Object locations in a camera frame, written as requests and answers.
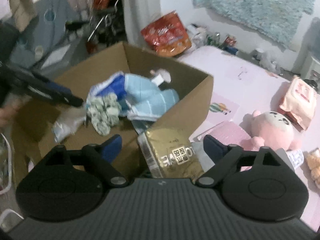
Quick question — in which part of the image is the clear bag of cotton swabs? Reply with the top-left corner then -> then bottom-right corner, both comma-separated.
52,106 -> 87,144

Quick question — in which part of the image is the green white scrunchie cloth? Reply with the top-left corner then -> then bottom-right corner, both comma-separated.
87,92 -> 122,136

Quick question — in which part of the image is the gold foil packet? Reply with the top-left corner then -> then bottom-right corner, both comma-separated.
138,128 -> 214,181

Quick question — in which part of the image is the orange striped white towel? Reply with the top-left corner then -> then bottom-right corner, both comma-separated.
306,148 -> 320,186

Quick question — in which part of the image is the person's left hand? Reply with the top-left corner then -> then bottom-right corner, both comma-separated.
0,97 -> 29,128

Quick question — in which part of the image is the small tissue pack with red print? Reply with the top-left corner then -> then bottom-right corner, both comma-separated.
286,149 -> 305,171

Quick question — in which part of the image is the pink round plush toy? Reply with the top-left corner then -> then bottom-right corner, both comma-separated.
240,110 -> 300,151

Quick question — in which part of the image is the pink sponge pad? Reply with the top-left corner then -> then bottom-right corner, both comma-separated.
194,121 -> 259,151

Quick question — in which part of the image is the pink wet wipes pack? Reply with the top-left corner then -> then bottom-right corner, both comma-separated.
278,76 -> 318,131

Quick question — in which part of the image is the pink patterned bed sheet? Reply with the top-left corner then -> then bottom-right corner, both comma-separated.
178,46 -> 319,231

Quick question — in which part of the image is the blue white plastic package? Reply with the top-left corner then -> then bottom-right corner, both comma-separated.
87,71 -> 126,101

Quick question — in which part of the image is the brown cardboard box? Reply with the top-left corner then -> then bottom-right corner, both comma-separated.
11,41 -> 214,188

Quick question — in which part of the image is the light blue towel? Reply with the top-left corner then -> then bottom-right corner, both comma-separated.
120,74 -> 180,122

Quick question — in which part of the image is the white water dispenser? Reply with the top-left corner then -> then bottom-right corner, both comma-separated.
300,53 -> 319,79

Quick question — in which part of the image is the white curtain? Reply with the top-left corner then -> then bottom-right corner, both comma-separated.
122,0 -> 161,48

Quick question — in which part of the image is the red orange snack bag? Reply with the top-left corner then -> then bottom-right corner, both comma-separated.
140,11 -> 192,57

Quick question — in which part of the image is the teal patterned wall cloth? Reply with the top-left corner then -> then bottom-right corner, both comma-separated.
193,0 -> 315,48

